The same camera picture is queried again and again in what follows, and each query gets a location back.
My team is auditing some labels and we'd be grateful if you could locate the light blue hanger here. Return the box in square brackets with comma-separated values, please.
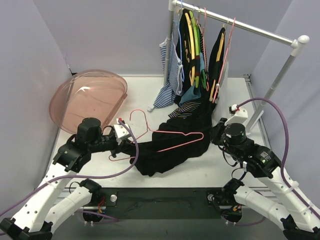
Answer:
[177, 5, 185, 82]

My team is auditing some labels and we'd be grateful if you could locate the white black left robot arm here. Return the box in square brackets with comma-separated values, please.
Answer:
[0, 117, 133, 240]

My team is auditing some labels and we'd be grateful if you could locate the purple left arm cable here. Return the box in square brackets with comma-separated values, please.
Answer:
[0, 119, 140, 223]

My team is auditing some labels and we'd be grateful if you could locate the teal garment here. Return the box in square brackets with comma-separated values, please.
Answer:
[178, 85, 201, 106]

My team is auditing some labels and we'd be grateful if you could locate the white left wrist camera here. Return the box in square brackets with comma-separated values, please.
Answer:
[113, 118, 131, 145]

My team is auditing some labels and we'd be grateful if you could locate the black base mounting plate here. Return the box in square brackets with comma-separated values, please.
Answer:
[84, 187, 238, 220]

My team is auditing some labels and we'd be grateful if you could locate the black hanging garment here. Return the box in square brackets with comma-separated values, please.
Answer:
[152, 9, 216, 148]

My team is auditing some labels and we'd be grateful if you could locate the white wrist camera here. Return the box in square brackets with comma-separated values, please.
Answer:
[113, 118, 131, 145]
[224, 104, 249, 126]

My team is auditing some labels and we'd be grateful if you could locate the pink wire hanger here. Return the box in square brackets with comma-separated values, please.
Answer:
[108, 109, 205, 162]

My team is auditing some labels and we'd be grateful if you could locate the black multicolour striped garment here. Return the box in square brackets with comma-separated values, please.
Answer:
[168, 99, 201, 119]

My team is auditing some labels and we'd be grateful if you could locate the pink hanger with garment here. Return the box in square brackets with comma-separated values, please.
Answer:
[211, 18, 236, 104]

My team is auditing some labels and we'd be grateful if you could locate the green hanger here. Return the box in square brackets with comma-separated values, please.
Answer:
[188, 11, 208, 90]

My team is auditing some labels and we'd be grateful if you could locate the blue white striped top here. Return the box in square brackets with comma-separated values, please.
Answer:
[153, 37, 184, 109]

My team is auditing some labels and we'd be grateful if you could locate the yellow hanger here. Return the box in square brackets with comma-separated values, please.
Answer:
[184, 12, 196, 86]
[208, 27, 226, 102]

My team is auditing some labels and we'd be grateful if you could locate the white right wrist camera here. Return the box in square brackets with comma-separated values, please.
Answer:
[224, 104, 249, 126]

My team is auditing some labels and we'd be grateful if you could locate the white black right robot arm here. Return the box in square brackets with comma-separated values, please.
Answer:
[210, 118, 320, 240]

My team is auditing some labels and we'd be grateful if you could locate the pink translucent plastic basin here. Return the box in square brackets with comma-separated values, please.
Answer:
[49, 69, 128, 134]

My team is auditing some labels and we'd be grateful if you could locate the white clothes rack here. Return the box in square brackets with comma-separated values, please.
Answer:
[146, 0, 311, 133]

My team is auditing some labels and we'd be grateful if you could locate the black tank top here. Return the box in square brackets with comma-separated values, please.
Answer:
[121, 140, 208, 177]

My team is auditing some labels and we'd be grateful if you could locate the aluminium frame rail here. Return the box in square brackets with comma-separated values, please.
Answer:
[53, 187, 282, 205]

